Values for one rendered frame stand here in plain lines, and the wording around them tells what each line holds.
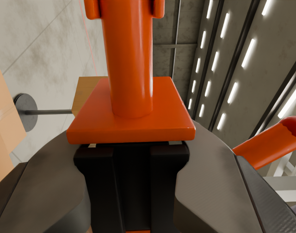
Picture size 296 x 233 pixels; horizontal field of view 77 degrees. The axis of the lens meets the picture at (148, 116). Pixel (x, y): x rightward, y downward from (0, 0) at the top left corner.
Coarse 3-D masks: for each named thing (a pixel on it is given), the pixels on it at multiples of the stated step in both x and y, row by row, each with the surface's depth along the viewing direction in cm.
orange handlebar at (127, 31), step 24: (96, 0) 7; (120, 0) 7; (144, 0) 7; (120, 24) 7; (144, 24) 7; (120, 48) 8; (144, 48) 8; (120, 72) 8; (144, 72) 8; (120, 96) 9; (144, 96) 9
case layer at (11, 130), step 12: (0, 72) 92; (0, 84) 91; (0, 96) 91; (0, 108) 91; (12, 108) 99; (0, 120) 91; (12, 120) 99; (0, 132) 91; (12, 132) 99; (24, 132) 108; (12, 144) 99
